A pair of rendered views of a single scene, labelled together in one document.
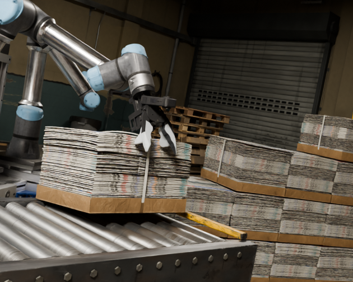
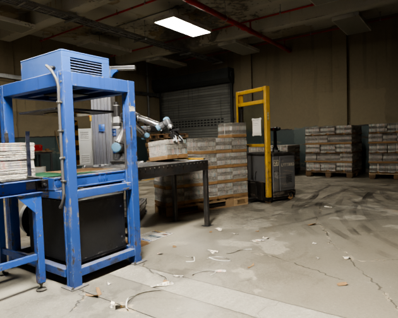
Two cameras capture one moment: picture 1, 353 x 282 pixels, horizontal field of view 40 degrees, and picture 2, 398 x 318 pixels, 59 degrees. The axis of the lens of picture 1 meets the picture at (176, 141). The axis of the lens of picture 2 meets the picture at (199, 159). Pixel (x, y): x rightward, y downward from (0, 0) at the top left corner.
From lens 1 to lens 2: 2.71 m
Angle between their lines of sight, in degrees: 8
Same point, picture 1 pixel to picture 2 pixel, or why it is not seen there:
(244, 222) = not seen: hidden behind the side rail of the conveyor
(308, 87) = (225, 108)
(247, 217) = not seen: hidden behind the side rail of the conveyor
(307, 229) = (226, 162)
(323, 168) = (226, 141)
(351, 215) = (240, 154)
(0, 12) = not seen: hidden behind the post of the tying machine
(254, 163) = (203, 144)
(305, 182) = (222, 147)
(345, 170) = (234, 140)
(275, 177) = (211, 147)
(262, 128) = (206, 135)
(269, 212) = (212, 159)
